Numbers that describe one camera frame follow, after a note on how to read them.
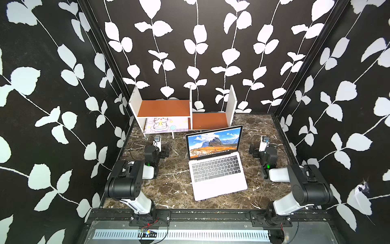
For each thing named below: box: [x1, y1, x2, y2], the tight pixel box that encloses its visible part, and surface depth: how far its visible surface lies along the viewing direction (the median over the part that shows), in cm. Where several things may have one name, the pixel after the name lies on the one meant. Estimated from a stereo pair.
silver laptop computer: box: [185, 125, 249, 202], surface depth 84 cm
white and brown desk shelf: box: [128, 84, 238, 138], surface depth 95 cm
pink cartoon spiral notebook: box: [144, 117, 189, 134], surface depth 98 cm
